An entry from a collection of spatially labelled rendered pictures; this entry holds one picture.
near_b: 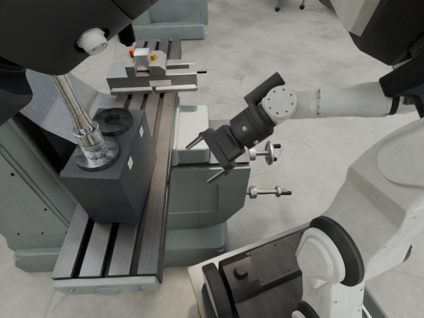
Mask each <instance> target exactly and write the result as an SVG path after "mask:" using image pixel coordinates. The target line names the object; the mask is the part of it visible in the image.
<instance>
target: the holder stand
mask: <svg viewBox="0 0 424 318"><path fill-rule="evenodd" d="M92 121H96V122H97V123H98V125H99V126H100V129H101V131H102V133H103V136H104V138H105V140H106V142H107V144H108V146H109V150H108V152H107V154H106V155H104V156H103V157H101V158H97V159H89V158H87V157H86V156H85V154H84V153H83V150H82V149H81V147H80V145H79V144H78V145H77V147H76V148H75V150H74V151H73V154H72V155H71V157H70V159H69V160H68V162H67V164H66V166H65V167H64V169H63V171H62V172H61V174H60V176H59V177H60V179H61V180H62V181H63V182H64V184H65V185H66V187H67V188H68V189H69V190H70V192H71V193H72V195H73V196H74V197H75V198H76V200H77V201H78V202H79V203H80V205H81V206H82V207H83V209H84V210H85V211H86V212H87V214H88V215H89V217H90V218H91V219H92V220H93V221H101V222H115V223H140V221H141V217H142V214H143V210H144V205H145V202H146V197H147V195H148V190H149V187H150V183H151V178H152V175H153V171H154V168H155V163H156V159H157V157H156V153H155V148H154V145H153V141H152V138H151V133H150V129H149V125H148V121H147V118H146V113H145V110H143V109H122V108H111V109H103V108H99V109H98V110H97V111H96V113H95V115H94V116H93V119H92Z"/></svg>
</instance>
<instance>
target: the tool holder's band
mask: <svg viewBox="0 0 424 318"><path fill-rule="evenodd" d="M99 132H100V126H99V125H98V123H97V122H96V121H92V124H91V128H90V129H89V130H87V131H80V130H79V129H76V128H75V127H73V135H74V137H75V138H76V139H79V140H87V139H91V138H94V137H95V136H96V135H97V134H98V133H99Z"/></svg>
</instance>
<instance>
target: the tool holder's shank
mask: <svg viewBox="0 0 424 318"><path fill-rule="evenodd" d="M49 76H50V78H51V80H52V82H53V84H54V86H55V88H56V90H57V91H58V93H59V95H60V97H61V98H62V101H63V102H64V104H65V106H66V108H67V110H68V112H69V113H70V115H71V119H72V122H73V125H74V127H75V128H76V129H79V130H80V131H87V130H89V129H90V128H91V124H92V120H91V119H90V117H89V116H88V114H87V113H86V111H85V110H84V108H83V106H82V104H81V102H80V100H79V98H78V96H77V94H76V91H75V89H74V87H73V85H72V83H71V81H70V79H69V77H68V74H64V75H59V76H56V75H49Z"/></svg>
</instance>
